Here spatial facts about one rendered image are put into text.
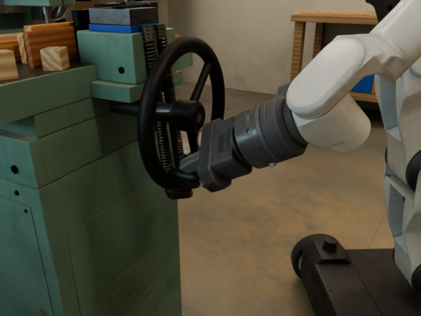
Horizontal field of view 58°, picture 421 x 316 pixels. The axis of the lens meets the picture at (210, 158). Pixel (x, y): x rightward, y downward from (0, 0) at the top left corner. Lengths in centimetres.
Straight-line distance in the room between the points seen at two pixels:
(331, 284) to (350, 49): 94
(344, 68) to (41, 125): 49
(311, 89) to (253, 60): 381
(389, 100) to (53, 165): 81
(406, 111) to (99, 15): 70
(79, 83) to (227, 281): 103
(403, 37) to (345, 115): 11
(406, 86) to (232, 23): 353
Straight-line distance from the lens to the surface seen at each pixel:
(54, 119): 73
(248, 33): 428
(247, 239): 178
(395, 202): 123
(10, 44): 86
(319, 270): 135
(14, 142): 73
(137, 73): 73
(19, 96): 68
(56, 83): 72
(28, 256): 87
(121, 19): 74
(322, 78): 48
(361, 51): 48
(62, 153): 75
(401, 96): 97
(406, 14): 52
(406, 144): 104
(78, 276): 88
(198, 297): 149
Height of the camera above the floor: 103
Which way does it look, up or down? 24 degrees down
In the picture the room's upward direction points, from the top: straight up
